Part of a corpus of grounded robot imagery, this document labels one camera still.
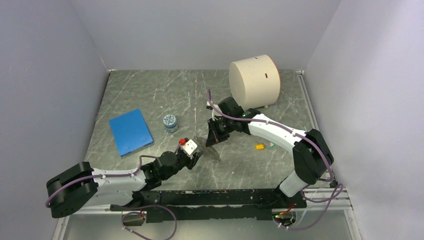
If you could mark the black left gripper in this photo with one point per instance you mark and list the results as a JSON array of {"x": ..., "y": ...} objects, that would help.
[{"x": 191, "y": 162}]

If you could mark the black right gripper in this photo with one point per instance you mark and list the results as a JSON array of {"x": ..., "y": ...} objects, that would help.
[{"x": 214, "y": 136}]

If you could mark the metal key organizer plate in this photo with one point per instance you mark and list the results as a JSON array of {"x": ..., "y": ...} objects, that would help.
[{"x": 209, "y": 152}]

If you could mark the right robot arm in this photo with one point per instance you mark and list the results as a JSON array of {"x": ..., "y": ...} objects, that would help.
[{"x": 312, "y": 158}]

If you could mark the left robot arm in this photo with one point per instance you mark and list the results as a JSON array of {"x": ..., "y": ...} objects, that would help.
[{"x": 153, "y": 174}]

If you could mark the small blue labelled jar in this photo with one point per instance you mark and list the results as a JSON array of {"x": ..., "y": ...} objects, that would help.
[{"x": 170, "y": 123}]

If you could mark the yellow and green key bunch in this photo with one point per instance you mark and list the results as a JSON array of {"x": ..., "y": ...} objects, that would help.
[{"x": 261, "y": 146}]

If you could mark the blue flat pad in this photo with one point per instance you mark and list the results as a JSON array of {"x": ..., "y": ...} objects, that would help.
[{"x": 130, "y": 132}]

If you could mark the cream cylindrical container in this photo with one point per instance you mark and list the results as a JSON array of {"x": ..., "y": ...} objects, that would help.
[{"x": 254, "y": 82}]

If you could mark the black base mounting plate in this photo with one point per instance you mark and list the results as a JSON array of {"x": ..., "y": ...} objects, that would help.
[{"x": 184, "y": 205}]

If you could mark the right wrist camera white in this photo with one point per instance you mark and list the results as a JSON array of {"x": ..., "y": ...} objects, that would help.
[{"x": 211, "y": 107}]

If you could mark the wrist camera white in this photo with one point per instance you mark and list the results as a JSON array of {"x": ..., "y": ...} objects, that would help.
[
  {"x": 211, "y": 107},
  {"x": 188, "y": 146}
]

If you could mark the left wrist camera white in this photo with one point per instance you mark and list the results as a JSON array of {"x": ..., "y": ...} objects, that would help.
[{"x": 188, "y": 146}]

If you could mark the aluminium frame rail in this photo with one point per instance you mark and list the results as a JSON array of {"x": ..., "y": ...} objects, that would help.
[{"x": 131, "y": 192}]

